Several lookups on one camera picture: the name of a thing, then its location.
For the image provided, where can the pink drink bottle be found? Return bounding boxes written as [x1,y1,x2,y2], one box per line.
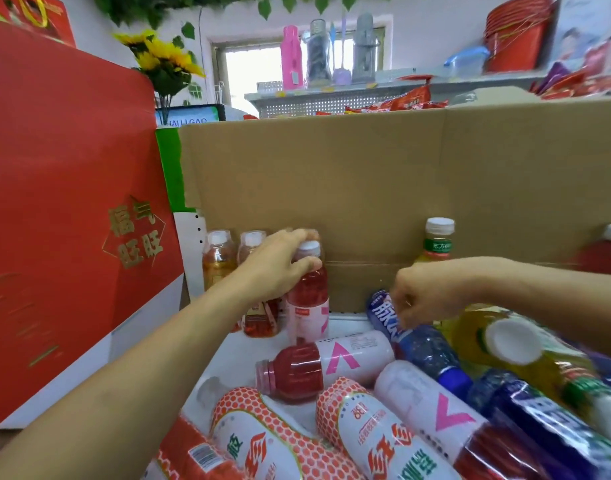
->
[286,240,331,345]
[255,330,396,403]
[374,360,541,480]

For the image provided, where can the blue label drink bottle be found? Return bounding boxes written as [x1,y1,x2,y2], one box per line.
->
[367,289,474,401]

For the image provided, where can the red label drink bottle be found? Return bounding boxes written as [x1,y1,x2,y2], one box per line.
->
[153,414,249,480]

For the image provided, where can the pile of red snack packets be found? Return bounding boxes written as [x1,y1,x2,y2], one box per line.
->
[314,84,450,116]

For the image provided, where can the yellow drink bottle white cap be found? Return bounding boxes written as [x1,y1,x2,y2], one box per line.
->
[448,305,611,448]

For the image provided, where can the artificial sunflower bouquet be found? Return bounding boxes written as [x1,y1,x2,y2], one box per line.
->
[113,29,207,126]

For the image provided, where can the pink water bottle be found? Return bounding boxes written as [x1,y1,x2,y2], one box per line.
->
[280,25,305,91]

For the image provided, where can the person's left forearm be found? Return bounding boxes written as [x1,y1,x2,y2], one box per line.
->
[0,275,266,480]

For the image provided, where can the small red gift box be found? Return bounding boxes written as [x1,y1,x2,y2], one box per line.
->
[0,0,77,49]

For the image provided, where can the clear container blue lid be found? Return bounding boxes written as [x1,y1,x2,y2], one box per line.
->
[442,46,491,79]

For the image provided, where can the clear grey water bottle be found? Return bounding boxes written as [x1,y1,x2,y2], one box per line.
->
[305,18,333,89]

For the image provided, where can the brown cardboard box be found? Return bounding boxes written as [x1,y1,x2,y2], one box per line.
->
[178,97,611,315]

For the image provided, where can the person's left hand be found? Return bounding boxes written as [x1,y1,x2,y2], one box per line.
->
[236,228,324,309]

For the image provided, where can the amber tea bottle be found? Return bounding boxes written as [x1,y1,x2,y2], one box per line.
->
[203,230,239,295]
[238,230,282,339]

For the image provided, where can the grey metal shelf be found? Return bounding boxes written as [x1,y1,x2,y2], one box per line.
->
[244,69,548,119]

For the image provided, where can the window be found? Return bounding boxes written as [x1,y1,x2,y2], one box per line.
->
[210,14,394,118]

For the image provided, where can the green label tea bottle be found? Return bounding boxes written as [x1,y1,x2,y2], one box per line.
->
[412,217,456,266]

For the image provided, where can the orange honeycomb label bottle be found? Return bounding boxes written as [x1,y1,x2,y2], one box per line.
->
[198,377,367,480]
[315,377,462,480]

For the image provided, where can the green and white carton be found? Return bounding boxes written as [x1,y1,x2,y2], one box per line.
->
[155,126,209,291]

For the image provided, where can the pile of red packages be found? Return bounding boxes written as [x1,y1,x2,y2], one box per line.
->
[529,34,611,101]

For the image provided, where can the red drink bottle white cap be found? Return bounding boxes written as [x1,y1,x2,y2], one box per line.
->
[573,223,611,278]

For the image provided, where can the stack of red basins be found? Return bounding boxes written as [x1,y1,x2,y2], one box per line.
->
[483,0,562,74]

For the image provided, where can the monitor screen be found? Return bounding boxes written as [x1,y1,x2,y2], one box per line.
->
[155,103,227,128]

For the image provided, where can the purple silicone spatula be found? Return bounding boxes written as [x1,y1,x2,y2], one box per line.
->
[330,15,353,87]

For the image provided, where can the dark blue drink bottle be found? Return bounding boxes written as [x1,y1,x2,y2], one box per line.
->
[583,350,611,393]
[466,369,611,480]

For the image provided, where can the person's right forearm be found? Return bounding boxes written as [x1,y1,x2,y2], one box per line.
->
[468,256,611,366]

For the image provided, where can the large red gift box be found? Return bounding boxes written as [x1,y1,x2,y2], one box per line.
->
[0,17,187,431]

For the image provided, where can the wall poster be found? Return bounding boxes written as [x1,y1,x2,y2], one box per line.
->
[552,0,611,61]

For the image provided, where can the green leaf garland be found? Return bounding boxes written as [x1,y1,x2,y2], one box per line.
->
[92,0,428,41]

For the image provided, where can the person's right hand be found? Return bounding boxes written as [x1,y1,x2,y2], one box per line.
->
[390,259,482,330]

